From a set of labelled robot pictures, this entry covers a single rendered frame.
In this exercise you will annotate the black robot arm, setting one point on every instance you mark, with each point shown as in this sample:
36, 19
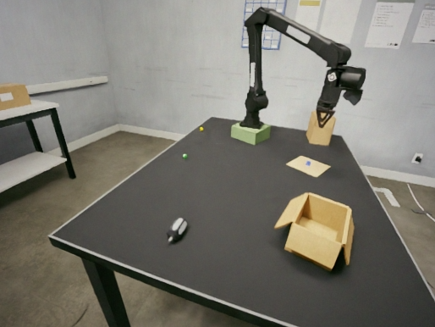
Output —
349, 78

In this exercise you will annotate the tan flat mat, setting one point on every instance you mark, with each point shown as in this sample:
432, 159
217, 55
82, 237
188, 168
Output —
315, 169

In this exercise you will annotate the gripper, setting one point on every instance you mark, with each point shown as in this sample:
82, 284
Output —
324, 106

